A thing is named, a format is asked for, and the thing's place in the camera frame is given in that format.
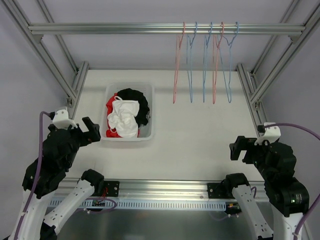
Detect red tank top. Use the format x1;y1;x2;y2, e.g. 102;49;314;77
105;92;141;138

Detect white tank top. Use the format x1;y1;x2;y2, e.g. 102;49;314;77
106;96;141;138

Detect blue wire hanger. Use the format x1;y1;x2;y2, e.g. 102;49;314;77
202;22;213;103
217;21;240;104
186;22;198;103

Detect black tank top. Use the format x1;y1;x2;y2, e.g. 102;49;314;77
117;88;150;127

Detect pink wire hanger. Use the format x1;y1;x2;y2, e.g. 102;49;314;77
212;22;225;104
172;22;186;104

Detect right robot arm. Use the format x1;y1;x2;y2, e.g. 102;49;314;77
222;136;316;240

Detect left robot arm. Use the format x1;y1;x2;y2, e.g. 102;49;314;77
8;117;104;240

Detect white plastic basket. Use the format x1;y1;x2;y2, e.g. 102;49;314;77
99;82;155;142

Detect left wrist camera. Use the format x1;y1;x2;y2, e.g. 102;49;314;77
52;107;77;130

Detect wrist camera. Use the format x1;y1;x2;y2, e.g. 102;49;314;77
52;107;77;130
254;122;281;146

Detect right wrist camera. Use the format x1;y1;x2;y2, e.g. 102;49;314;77
254;122;281;146

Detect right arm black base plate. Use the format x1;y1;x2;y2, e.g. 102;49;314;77
206;182;235;200

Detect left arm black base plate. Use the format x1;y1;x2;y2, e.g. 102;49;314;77
102;180;120;197

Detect white slotted cable duct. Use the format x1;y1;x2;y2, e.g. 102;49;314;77
47;199;227;211

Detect aluminium frame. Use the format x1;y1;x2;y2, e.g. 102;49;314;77
0;0;320;240

